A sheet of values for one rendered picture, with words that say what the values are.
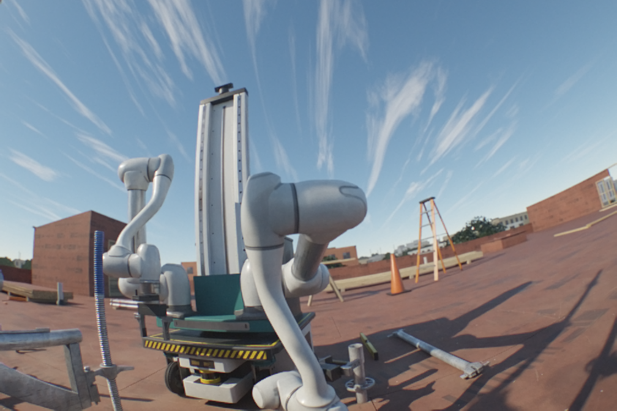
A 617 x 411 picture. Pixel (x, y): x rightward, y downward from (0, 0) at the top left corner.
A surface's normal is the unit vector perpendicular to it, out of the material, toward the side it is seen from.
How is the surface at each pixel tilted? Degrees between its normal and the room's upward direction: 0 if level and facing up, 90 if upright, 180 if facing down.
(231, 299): 90
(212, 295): 90
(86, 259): 90
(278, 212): 109
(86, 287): 90
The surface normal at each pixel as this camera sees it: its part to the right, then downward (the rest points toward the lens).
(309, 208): 0.03, -0.05
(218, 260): -0.18, -0.31
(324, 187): 0.12, -0.77
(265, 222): 0.27, -0.04
